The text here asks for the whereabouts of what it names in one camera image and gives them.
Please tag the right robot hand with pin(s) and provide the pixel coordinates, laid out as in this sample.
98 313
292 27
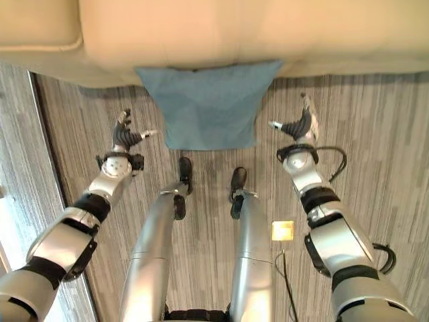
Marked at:
299 129

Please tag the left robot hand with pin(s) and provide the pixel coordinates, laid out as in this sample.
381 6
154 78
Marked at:
124 135

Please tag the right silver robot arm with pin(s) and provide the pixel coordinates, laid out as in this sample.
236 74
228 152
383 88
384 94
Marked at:
338 231

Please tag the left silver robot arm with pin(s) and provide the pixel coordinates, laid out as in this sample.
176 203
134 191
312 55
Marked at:
72 221

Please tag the cream leather sofa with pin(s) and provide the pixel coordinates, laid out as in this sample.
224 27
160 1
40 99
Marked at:
214 37

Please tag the blue square cushion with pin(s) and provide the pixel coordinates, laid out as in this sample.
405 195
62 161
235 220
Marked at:
209 107

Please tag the left silver robot leg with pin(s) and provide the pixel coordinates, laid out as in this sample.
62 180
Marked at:
155 241

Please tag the silver robot leg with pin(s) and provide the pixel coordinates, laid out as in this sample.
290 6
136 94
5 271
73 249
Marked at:
155 241
248 241

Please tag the right silver robot leg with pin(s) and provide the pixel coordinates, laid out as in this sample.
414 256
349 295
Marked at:
248 241

